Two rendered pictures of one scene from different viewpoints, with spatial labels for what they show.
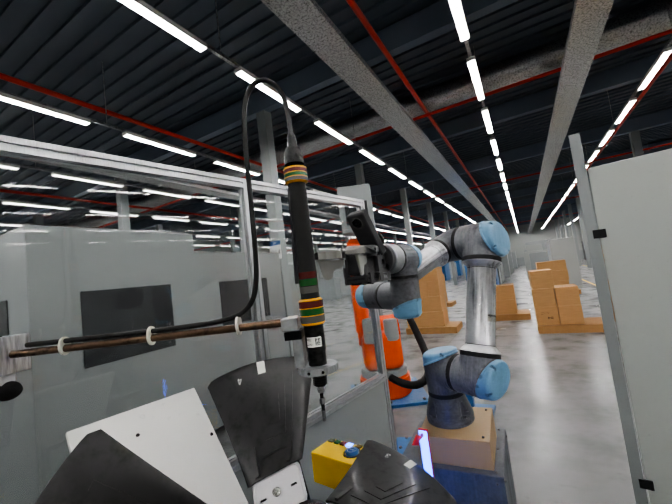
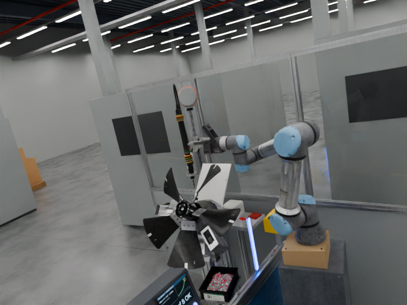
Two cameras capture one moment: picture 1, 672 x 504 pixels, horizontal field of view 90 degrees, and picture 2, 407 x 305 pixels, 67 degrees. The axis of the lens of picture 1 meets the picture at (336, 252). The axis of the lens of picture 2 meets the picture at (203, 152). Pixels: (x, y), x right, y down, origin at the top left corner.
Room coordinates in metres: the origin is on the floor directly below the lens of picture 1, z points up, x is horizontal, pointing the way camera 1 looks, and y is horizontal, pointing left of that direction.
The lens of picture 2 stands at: (0.74, -1.76, 1.95)
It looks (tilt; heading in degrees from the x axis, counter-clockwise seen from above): 12 degrees down; 91
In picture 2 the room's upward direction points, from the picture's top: 11 degrees counter-clockwise
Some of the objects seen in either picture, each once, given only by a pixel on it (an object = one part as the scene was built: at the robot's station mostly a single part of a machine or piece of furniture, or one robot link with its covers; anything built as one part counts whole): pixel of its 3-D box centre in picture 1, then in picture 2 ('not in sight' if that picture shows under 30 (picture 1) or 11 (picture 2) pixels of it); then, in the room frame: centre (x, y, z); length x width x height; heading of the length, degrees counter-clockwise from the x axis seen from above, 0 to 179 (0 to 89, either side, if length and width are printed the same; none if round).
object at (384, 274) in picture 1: (369, 263); (213, 144); (0.77, -0.07, 1.62); 0.12 x 0.08 x 0.09; 141
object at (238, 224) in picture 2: not in sight; (238, 219); (0.86, 0.56, 0.85); 0.36 x 0.24 x 0.03; 141
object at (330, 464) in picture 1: (342, 467); (276, 221); (1.07, 0.06, 1.02); 0.16 x 0.10 x 0.11; 51
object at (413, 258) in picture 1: (402, 259); (238, 143); (0.89, -0.17, 1.62); 0.11 x 0.08 x 0.09; 141
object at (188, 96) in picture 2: not in sight; (187, 96); (0.65, 0.77, 1.88); 0.17 x 0.15 x 0.16; 141
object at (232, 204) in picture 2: not in sight; (231, 209); (0.82, 0.63, 0.92); 0.17 x 0.16 x 0.11; 51
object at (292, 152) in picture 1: (305, 256); (185, 142); (0.61, 0.06, 1.64); 0.04 x 0.04 x 0.46
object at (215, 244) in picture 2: not in sight; (214, 239); (0.66, 0.05, 0.98); 0.20 x 0.16 x 0.20; 51
